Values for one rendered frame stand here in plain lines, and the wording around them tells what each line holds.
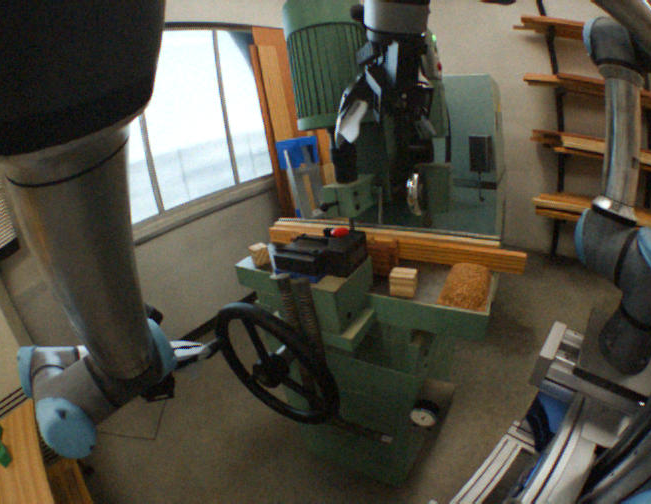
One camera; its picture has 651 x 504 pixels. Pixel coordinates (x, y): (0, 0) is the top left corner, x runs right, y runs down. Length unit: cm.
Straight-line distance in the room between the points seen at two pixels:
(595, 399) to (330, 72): 83
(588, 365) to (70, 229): 66
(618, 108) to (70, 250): 71
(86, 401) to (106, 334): 15
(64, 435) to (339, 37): 73
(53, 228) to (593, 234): 68
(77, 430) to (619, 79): 92
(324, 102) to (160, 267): 153
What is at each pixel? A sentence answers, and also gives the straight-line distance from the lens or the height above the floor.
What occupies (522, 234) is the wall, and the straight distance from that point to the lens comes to 303.
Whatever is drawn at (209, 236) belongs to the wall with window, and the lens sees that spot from 203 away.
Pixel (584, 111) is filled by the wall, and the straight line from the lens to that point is 291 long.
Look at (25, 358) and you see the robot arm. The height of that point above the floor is 104.
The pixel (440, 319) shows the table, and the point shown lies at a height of 87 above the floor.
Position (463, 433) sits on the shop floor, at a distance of 142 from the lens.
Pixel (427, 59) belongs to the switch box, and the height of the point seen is 137.
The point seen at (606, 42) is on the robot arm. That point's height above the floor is 138.
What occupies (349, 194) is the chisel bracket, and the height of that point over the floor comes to 105.
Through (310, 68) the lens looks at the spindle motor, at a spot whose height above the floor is 132.
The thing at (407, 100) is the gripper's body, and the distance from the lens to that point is 40.
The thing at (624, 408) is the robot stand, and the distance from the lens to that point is 72.
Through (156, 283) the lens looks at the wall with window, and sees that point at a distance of 191.
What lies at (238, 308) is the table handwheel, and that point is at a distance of 49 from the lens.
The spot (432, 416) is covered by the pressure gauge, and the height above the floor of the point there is 67.
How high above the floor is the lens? 120
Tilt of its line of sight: 24 degrees down
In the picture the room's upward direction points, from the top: 9 degrees counter-clockwise
